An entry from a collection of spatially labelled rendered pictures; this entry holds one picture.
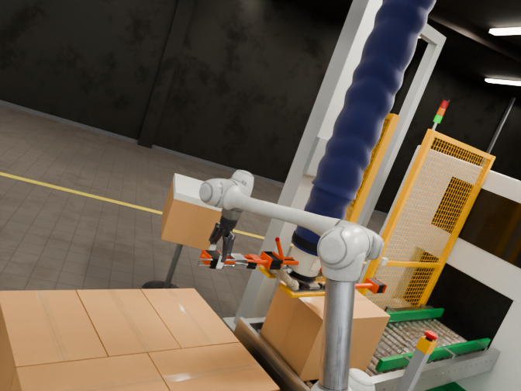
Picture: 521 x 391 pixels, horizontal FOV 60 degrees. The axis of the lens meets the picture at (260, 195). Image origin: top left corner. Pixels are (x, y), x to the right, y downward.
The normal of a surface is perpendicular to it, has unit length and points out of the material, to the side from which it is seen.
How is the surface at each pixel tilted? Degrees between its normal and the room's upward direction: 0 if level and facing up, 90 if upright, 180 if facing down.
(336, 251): 84
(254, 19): 90
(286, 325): 90
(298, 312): 90
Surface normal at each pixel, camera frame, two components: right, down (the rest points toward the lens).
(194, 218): 0.19, 0.29
